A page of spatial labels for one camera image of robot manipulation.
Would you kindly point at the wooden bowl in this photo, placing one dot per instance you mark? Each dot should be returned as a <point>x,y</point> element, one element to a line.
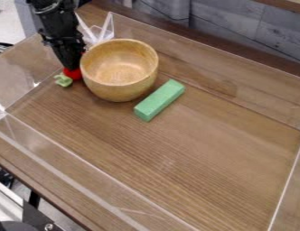
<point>120,69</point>

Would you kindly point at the green rectangular block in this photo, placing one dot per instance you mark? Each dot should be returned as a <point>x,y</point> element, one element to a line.
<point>158,100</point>

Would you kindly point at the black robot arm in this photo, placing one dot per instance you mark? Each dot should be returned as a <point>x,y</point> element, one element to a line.
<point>53,11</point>

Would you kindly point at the red plush fruit green leaf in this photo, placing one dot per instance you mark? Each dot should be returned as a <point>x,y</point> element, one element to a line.
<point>67,76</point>

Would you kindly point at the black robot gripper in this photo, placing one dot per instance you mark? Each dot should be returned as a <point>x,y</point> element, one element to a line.
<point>65,37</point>

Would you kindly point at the black bracket with bolt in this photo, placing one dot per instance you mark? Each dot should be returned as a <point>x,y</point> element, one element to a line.
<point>37,219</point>

